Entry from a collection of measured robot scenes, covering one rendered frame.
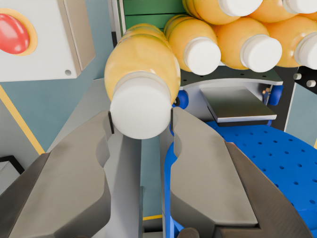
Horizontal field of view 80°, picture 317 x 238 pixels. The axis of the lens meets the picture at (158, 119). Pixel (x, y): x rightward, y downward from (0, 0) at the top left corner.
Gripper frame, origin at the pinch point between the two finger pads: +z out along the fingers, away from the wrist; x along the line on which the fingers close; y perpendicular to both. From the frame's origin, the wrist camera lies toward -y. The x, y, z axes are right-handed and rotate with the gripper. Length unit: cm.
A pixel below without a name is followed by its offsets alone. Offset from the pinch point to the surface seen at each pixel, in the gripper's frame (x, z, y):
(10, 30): -12.1, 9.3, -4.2
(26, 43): -11.2, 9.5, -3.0
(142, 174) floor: -12, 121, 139
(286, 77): 90, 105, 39
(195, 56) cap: 5.9, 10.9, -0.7
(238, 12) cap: 10.0, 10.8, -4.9
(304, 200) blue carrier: 20.8, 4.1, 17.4
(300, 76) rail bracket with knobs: 32.1, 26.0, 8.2
